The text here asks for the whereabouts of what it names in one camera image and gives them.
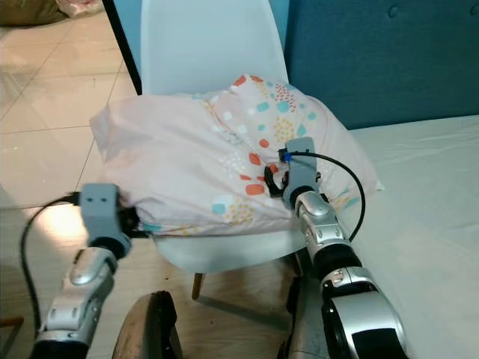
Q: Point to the pink patterned pillow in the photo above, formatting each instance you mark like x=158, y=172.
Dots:
x=172, y=157

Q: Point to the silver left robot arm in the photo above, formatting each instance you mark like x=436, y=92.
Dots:
x=78, y=299

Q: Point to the robot left leg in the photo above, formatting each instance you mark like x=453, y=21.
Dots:
x=146, y=329

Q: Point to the blue padded headboard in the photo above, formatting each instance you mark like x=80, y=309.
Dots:
x=389, y=67

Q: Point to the bed with cream sheet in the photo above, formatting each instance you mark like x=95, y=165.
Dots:
x=434, y=224

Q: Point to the white pink plastic bag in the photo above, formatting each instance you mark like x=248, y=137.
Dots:
x=82, y=6

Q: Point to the olive green bag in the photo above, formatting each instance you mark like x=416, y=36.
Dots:
x=30, y=9

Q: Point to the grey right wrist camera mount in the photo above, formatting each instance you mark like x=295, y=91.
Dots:
x=301, y=168

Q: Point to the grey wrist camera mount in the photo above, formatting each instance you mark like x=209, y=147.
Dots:
x=301, y=168
x=101, y=206

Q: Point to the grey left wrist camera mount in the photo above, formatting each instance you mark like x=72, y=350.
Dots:
x=101, y=206

